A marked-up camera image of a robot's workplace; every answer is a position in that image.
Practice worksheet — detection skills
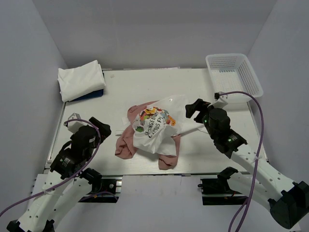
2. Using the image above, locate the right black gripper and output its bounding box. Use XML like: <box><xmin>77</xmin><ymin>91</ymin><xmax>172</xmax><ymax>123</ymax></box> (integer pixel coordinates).
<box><xmin>185</xmin><ymin>99</ymin><xmax>217</xmax><ymax>140</ymax></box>

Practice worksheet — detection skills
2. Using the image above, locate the pink printed t-shirt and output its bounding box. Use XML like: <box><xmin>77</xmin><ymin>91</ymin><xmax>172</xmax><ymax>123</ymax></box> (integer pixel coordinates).
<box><xmin>115</xmin><ymin>101</ymin><xmax>181</xmax><ymax>171</ymax></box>

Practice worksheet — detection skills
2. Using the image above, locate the white printed t-shirt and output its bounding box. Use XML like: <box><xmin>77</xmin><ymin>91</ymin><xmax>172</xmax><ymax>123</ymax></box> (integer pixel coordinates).
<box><xmin>116</xmin><ymin>94</ymin><xmax>210</xmax><ymax>157</ymax></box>

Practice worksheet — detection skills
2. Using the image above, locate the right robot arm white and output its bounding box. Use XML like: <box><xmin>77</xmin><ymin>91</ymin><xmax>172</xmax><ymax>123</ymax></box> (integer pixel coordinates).
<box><xmin>185</xmin><ymin>99</ymin><xmax>309</xmax><ymax>229</ymax></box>

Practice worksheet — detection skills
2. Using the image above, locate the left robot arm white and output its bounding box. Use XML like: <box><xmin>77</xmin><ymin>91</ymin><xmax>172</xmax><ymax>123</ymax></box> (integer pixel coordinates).
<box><xmin>6</xmin><ymin>117</ymin><xmax>111</xmax><ymax>232</ymax></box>

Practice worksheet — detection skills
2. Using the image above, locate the folded blue t-shirt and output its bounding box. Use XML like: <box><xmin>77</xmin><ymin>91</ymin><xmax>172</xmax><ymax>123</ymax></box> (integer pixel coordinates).
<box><xmin>71</xmin><ymin>89</ymin><xmax>104</xmax><ymax>102</ymax></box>

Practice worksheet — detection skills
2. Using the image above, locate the white plastic basket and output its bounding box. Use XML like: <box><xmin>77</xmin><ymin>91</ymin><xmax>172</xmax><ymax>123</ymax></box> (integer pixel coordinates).
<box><xmin>205</xmin><ymin>53</ymin><xmax>264</xmax><ymax>98</ymax></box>

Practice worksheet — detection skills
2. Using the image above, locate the folded white t-shirt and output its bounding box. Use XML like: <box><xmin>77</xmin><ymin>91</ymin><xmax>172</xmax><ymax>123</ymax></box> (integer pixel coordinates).
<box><xmin>57</xmin><ymin>60</ymin><xmax>106</xmax><ymax>102</ymax></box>

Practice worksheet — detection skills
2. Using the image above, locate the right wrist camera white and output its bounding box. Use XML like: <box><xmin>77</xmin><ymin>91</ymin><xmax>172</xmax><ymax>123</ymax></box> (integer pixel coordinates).
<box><xmin>211</xmin><ymin>92</ymin><xmax>228</xmax><ymax>109</ymax></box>

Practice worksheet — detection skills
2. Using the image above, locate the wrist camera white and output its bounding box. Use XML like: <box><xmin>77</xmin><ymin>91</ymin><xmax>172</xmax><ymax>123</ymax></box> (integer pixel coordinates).
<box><xmin>211</xmin><ymin>92</ymin><xmax>228</xmax><ymax>109</ymax></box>
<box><xmin>64</xmin><ymin>113</ymin><xmax>84</xmax><ymax>134</ymax></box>

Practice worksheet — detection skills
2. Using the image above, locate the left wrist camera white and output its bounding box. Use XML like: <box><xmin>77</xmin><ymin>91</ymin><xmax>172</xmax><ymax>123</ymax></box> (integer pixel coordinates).
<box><xmin>64</xmin><ymin>113</ymin><xmax>84</xmax><ymax>134</ymax></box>

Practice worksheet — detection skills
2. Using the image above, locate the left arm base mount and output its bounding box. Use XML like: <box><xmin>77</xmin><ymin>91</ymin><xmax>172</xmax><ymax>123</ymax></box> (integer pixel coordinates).
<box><xmin>76</xmin><ymin>168</ymin><xmax>122</xmax><ymax>203</ymax></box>

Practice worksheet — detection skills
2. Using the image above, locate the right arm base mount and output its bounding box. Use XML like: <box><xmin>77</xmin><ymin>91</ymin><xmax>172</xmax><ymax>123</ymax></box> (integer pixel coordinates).
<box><xmin>197</xmin><ymin>167</ymin><xmax>247</xmax><ymax>206</ymax></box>

